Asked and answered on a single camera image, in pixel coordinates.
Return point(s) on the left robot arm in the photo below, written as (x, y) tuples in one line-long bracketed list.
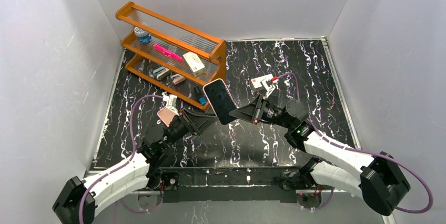
[(82, 199)]

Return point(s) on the pink white stapler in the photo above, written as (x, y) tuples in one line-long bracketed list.
[(177, 79)]

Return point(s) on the pink highlighter pen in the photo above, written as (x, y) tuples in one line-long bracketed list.
[(167, 52)]

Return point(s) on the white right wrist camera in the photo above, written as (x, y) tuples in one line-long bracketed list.
[(269, 85)]

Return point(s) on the pink phone case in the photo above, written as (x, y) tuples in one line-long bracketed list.
[(167, 114)]

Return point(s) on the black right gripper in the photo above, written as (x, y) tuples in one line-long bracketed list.
[(258, 111)]

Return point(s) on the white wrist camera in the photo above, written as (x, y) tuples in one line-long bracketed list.
[(269, 85), (169, 100)]

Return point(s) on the black blue small bottle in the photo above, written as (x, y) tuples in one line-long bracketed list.
[(200, 95)]

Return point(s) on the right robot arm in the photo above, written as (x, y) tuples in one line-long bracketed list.
[(375, 178)]

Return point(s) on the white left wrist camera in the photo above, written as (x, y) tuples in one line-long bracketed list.
[(169, 100)]

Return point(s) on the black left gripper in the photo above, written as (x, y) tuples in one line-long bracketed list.
[(186, 121)]

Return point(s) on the white yellow small box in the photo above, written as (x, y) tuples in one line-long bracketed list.
[(195, 64)]

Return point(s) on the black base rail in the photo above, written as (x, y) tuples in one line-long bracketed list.
[(281, 184)]

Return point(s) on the white red flat box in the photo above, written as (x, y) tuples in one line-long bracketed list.
[(256, 84)]

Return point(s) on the orange wooden shelf rack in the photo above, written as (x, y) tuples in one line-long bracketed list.
[(178, 38)]

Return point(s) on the blue white round jar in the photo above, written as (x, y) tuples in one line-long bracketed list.
[(143, 36)]

